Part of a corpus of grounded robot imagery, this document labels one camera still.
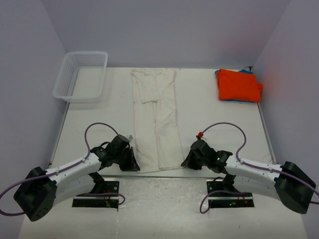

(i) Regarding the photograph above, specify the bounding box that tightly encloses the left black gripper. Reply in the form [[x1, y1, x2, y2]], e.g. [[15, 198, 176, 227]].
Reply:
[[114, 146, 140, 171]]

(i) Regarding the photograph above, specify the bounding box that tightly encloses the white t shirt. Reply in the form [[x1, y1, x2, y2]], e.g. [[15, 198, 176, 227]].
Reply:
[[131, 68, 183, 173]]

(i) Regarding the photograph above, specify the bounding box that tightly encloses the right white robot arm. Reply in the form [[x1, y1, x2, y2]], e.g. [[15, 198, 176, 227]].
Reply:
[[181, 139, 316, 214]]

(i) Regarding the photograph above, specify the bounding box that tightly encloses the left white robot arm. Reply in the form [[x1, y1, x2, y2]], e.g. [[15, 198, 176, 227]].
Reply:
[[13, 135, 140, 222]]

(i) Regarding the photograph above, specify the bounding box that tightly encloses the folded orange t shirt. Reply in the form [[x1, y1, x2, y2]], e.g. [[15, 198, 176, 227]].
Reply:
[[215, 69, 263, 103]]

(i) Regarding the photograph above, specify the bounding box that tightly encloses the white plastic basket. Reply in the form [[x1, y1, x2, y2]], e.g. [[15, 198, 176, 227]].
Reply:
[[52, 51, 108, 104]]

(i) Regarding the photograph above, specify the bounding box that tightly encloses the folded blue t shirt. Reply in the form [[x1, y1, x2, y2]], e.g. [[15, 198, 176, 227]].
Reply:
[[238, 69, 253, 74]]

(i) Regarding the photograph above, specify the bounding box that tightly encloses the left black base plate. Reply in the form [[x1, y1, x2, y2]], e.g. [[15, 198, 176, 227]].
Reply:
[[72, 181, 120, 209]]

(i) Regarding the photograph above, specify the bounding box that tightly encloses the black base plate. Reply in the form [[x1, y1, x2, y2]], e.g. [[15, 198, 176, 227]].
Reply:
[[72, 181, 120, 209], [206, 179, 255, 209]]

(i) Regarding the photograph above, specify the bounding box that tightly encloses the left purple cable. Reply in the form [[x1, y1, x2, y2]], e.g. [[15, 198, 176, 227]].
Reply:
[[0, 122, 126, 216]]

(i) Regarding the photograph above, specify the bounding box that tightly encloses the purple cable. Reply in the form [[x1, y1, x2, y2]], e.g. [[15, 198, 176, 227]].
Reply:
[[0, 122, 126, 216], [196, 121, 319, 215]]

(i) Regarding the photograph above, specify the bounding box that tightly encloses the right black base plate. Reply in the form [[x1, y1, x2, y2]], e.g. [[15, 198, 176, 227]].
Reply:
[[206, 179, 255, 209]]

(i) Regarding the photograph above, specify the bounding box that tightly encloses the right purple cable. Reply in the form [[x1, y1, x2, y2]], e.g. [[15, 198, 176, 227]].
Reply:
[[196, 121, 319, 215]]

